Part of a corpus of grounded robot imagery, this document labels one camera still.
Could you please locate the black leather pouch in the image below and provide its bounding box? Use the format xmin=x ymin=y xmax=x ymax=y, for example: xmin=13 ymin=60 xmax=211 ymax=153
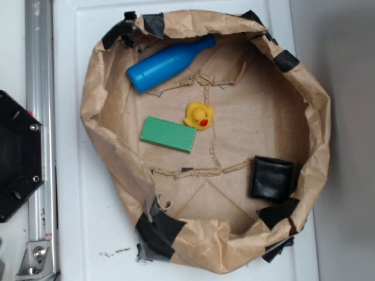
xmin=250 ymin=156 xmax=294 ymax=203

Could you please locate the green rectangular block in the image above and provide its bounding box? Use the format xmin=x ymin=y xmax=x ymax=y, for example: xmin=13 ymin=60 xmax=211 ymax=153
xmin=140 ymin=116 xmax=196 ymax=153

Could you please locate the metal corner bracket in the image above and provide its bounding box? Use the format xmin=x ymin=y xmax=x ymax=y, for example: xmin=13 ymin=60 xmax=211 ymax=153
xmin=15 ymin=241 xmax=53 ymax=280

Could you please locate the blue plastic bottle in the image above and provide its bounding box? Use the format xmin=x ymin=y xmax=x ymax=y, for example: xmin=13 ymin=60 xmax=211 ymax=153
xmin=127 ymin=34 xmax=216 ymax=93

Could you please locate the yellow rubber duck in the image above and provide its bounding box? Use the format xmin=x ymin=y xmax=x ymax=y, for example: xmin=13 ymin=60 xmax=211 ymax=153
xmin=184 ymin=102 xmax=214 ymax=130

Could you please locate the brown paper bag tray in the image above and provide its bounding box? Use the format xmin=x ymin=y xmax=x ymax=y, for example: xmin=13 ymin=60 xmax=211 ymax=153
xmin=80 ymin=10 xmax=331 ymax=273

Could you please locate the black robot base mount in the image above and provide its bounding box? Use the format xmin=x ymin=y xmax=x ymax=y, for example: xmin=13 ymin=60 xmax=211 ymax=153
xmin=1 ymin=91 xmax=44 ymax=223

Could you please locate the aluminium extrusion rail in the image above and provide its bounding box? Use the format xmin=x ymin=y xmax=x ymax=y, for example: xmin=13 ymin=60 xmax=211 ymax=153
xmin=25 ymin=1 xmax=60 ymax=280

